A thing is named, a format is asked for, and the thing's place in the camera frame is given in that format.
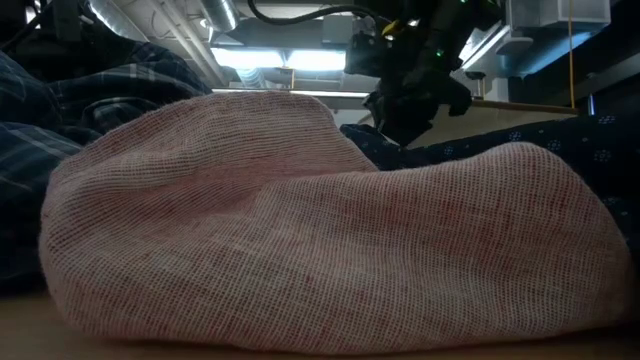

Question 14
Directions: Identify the round metal duct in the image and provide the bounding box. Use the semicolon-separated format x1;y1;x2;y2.
198;0;242;34

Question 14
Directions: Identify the flexible silver duct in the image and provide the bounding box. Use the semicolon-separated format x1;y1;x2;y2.
87;0;151;44

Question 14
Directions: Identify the blue plaid shirt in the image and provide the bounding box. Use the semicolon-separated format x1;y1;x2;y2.
0;38;214;294

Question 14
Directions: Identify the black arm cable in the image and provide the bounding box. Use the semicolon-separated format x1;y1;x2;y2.
247;0;386;27

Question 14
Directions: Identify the grey ceiling unit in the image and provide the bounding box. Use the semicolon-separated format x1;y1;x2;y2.
321;14;361;47

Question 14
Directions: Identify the bright ceiling light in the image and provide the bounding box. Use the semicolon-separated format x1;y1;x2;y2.
209;47;347;72

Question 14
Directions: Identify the pink woven garment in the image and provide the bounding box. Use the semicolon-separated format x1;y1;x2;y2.
38;91;634;355

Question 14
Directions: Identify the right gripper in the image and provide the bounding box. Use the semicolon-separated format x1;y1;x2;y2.
344;19;474;147

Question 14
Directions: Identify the navy dotted garment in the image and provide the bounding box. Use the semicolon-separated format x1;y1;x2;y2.
339;113;640;301

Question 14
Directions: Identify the white ceiling box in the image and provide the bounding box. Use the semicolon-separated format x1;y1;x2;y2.
504;0;612;31

